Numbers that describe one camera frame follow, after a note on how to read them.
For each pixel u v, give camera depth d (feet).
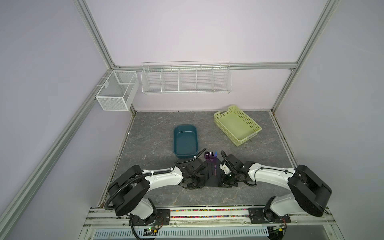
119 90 3.34
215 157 3.14
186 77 3.25
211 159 3.08
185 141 3.34
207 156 3.07
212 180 2.82
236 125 3.67
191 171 2.19
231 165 2.28
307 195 1.42
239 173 2.14
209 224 2.38
